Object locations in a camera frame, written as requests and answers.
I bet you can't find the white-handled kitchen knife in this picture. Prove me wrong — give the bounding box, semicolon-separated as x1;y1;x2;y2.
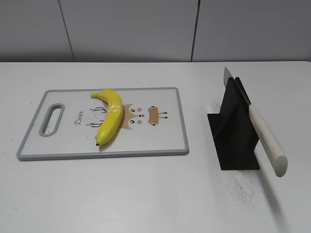
236;81;288;177

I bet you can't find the yellow plastic banana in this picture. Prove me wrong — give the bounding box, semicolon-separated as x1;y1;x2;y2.
90;89;123;146

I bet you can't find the white grey-rimmed cutting board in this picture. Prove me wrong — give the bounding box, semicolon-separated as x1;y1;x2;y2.
17;87;189;161

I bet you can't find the black knife stand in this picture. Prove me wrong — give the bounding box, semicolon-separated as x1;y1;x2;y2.
207;77;260;170

